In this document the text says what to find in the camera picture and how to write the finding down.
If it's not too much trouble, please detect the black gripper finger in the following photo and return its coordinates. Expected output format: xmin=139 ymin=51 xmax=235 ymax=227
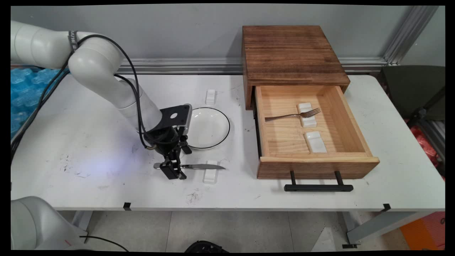
xmin=159 ymin=149 xmax=187 ymax=180
xmin=178 ymin=135 xmax=193 ymax=155

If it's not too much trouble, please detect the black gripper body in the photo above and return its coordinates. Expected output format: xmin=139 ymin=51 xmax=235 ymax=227
xmin=144 ymin=125 xmax=183 ymax=156

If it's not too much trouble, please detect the silver metal knife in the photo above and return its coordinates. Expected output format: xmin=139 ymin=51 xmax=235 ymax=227
xmin=153 ymin=163 xmax=226 ymax=170

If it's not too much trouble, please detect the white plate with black rim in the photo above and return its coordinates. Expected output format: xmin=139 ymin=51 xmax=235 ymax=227
xmin=183 ymin=107 xmax=231 ymax=149

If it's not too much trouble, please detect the black object on floor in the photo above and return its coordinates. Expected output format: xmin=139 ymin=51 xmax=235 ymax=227
xmin=185 ymin=241 xmax=230 ymax=253

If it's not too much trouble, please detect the silver metal fork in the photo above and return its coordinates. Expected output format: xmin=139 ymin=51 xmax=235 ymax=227
xmin=264 ymin=108 xmax=321 ymax=122

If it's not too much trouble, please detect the light wooden drawer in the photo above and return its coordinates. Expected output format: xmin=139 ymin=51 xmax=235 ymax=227
xmin=254 ymin=85 xmax=380 ymax=179

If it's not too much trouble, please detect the grey table leg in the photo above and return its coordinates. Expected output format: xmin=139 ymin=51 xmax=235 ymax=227
xmin=343 ymin=212 xmax=436 ymax=246
xmin=73 ymin=211 xmax=93 ymax=244

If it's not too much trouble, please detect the blue bubble wrap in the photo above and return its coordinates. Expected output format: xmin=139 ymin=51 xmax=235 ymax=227
xmin=11 ymin=68 xmax=68 ymax=139

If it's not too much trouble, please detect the red bag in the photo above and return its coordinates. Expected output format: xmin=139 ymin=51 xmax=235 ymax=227
xmin=405 ymin=119 xmax=445 ymax=178

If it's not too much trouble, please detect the orange box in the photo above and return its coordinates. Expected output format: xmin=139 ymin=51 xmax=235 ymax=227
xmin=400 ymin=212 xmax=445 ymax=250

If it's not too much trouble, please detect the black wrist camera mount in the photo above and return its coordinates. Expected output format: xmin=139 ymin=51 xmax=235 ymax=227
xmin=159 ymin=104 xmax=193 ymax=137

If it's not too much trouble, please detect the black cable with connector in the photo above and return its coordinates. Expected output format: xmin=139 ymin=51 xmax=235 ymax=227
xmin=11 ymin=34 xmax=157 ymax=160

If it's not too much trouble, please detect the horizontal aluminium rail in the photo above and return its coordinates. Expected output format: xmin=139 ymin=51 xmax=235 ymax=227
xmin=11 ymin=57 xmax=388 ymax=75

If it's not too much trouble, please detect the black printed velcro strap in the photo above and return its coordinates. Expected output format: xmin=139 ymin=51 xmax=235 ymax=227
xmin=68 ymin=30 xmax=79 ymax=54

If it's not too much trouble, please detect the black drawer handle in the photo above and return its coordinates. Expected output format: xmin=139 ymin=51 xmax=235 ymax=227
xmin=284 ymin=171 xmax=354 ymax=192

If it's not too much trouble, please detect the slanted aluminium post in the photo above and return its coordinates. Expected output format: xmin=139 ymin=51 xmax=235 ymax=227
xmin=383 ymin=5 xmax=439 ymax=65

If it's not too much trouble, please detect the grey metal frame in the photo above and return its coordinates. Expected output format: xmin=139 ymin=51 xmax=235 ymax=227
xmin=418 ymin=117 xmax=445 ymax=164

